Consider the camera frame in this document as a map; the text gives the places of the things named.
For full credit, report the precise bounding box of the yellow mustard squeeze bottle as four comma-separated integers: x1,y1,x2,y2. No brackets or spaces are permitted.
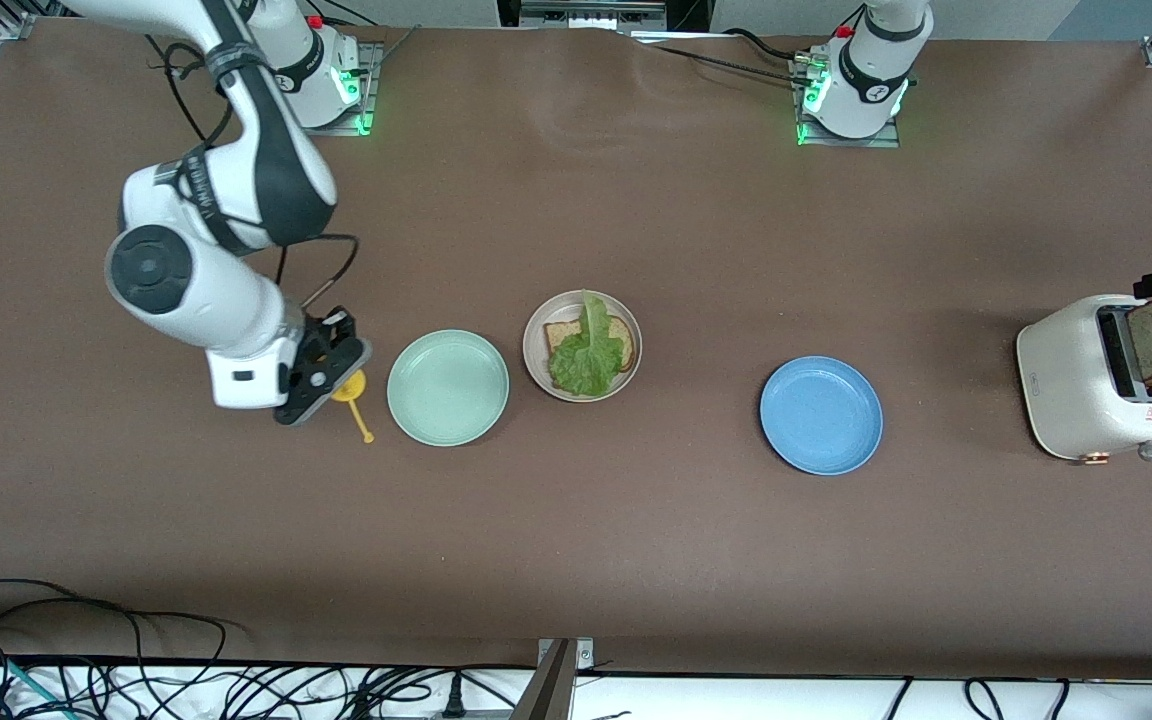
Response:
329,368,376,445

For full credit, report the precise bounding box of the beige plate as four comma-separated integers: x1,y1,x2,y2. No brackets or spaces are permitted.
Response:
522,290,643,404

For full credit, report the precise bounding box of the green lettuce leaf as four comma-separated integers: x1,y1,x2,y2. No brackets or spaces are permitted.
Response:
548,290,628,397

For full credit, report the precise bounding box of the mint green plate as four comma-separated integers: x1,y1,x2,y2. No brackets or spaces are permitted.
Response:
387,329,511,447

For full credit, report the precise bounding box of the blue plate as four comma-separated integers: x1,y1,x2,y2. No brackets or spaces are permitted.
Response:
759,356,884,476

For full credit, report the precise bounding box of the cream white toaster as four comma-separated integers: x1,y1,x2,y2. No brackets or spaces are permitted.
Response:
1016,294,1152,463

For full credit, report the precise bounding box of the black and silver device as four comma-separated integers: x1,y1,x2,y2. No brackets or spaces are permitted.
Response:
496,0,712,39

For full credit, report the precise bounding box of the long black looping cable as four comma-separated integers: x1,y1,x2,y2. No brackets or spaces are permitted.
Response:
0,578,242,720

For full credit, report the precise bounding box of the grey metal bracket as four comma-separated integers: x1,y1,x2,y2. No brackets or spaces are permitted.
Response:
521,637,595,720

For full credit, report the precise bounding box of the thin black cable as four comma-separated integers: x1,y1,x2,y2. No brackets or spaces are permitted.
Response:
964,678,1069,720
871,678,915,720

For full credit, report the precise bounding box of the black cable on table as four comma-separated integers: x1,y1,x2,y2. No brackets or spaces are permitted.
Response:
626,28,822,86

